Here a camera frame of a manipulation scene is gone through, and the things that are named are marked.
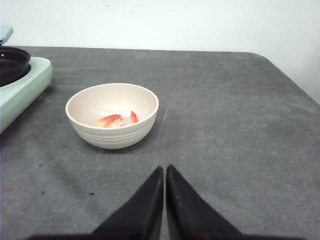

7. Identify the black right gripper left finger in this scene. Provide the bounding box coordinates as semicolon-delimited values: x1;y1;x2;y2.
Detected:
92;166;164;240

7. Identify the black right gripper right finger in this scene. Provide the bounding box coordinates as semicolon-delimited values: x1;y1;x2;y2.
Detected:
165;164;240;240

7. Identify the curled pink shrimp piece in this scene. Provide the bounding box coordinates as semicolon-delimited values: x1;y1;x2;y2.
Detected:
112;111;138;128

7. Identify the cream ribbed bowl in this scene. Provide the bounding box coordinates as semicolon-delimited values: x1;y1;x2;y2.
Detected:
65;83;159;150

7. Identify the mint green breakfast maker base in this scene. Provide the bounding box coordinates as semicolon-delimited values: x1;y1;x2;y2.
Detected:
0;25;53;133

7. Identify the black frying pan mint handle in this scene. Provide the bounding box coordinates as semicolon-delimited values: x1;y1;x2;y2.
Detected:
0;46;31;87

